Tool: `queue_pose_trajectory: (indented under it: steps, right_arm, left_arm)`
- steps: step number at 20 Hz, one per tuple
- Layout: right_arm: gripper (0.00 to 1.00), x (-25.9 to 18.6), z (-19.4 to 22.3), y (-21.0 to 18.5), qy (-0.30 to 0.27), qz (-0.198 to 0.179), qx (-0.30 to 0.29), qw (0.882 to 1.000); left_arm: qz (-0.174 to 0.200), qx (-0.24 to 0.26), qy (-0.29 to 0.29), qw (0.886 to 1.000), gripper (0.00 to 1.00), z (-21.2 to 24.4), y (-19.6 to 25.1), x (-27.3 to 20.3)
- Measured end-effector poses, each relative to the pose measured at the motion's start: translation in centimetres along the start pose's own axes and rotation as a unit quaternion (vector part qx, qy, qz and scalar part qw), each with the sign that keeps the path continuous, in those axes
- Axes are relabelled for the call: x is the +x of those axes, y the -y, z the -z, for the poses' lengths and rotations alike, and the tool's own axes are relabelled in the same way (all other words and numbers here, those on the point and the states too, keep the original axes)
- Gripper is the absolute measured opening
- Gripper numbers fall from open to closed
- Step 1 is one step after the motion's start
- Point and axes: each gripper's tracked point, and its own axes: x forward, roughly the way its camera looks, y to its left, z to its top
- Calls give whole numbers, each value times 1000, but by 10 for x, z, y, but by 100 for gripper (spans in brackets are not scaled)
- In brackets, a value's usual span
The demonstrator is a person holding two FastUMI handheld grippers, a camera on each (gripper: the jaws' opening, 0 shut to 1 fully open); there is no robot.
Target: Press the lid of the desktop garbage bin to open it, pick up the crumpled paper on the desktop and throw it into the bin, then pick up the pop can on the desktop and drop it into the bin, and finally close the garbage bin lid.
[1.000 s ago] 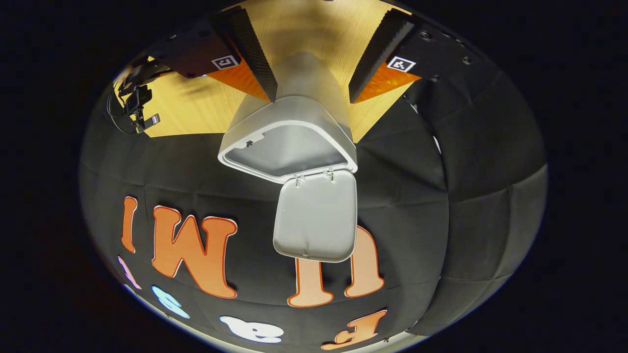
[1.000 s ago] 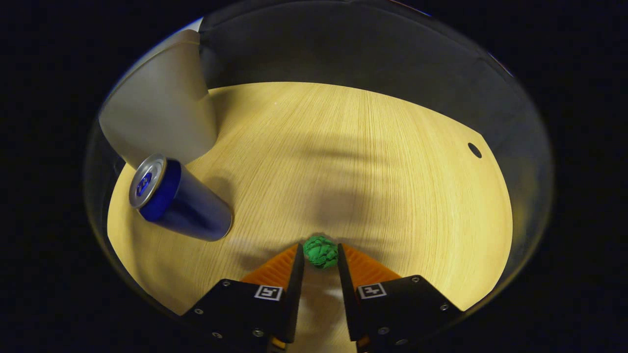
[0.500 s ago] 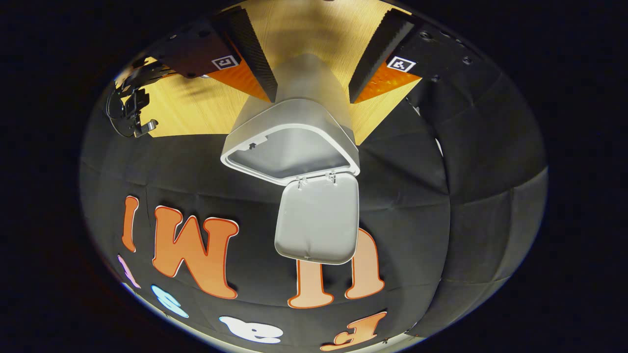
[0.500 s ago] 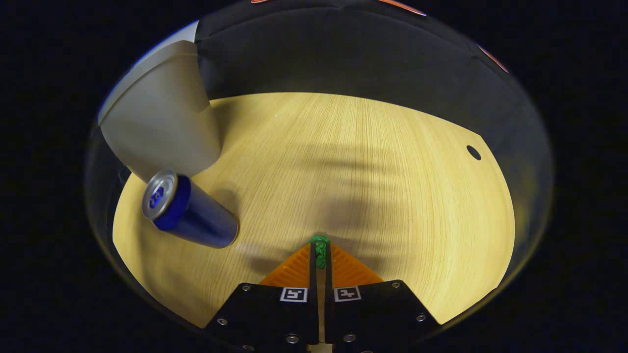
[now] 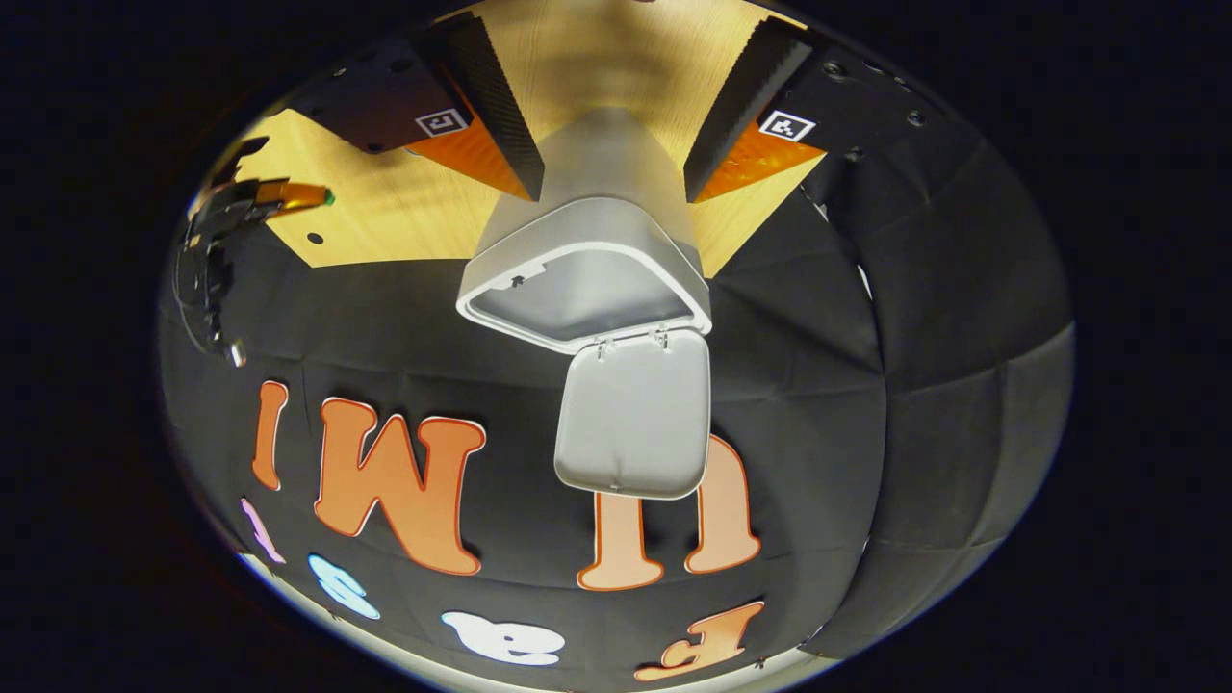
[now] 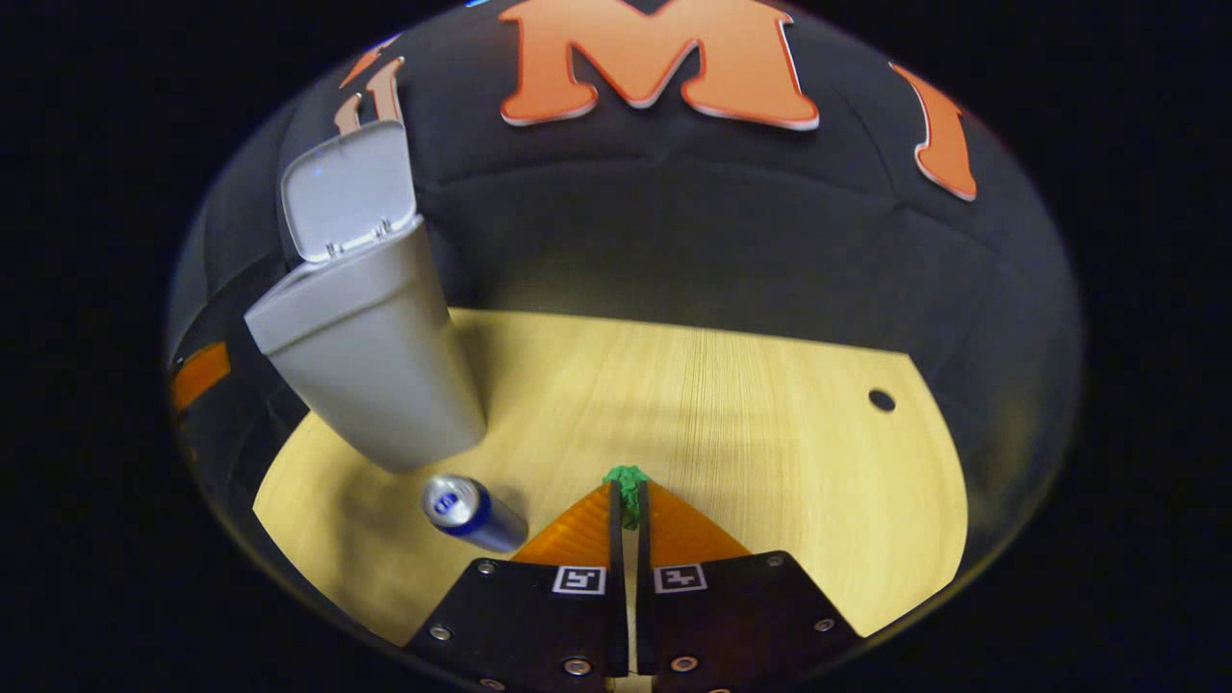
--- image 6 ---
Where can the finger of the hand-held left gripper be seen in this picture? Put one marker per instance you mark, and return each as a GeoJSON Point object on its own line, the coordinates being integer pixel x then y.
{"type": "Point", "coordinates": [200, 375]}

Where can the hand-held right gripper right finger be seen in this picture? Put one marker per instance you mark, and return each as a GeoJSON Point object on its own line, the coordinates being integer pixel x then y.
{"type": "Point", "coordinates": [731, 626]}

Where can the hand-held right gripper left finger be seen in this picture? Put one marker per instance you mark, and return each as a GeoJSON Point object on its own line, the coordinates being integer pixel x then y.
{"type": "Point", "coordinates": [539, 626]}

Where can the blue pop can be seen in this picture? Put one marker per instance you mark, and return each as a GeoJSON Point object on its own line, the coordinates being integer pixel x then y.
{"type": "Point", "coordinates": [472, 510]}

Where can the green paper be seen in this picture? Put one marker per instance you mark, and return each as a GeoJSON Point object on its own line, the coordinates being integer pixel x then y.
{"type": "Point", "coordinates": [628, 481]}

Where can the white desktop garbage bin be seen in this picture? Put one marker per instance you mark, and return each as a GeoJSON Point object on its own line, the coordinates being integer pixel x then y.
{"type": "Point", "coordinates": [385, 356]}

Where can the wooden desktop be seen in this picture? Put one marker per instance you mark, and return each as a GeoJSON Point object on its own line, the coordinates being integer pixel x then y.
{"type": "Point", "coordinates": [731, 423]}

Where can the black backdrop cloth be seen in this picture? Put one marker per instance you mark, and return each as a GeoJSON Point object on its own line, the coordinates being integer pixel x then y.
{"type": "Point", "coordinates": [674, 212]}

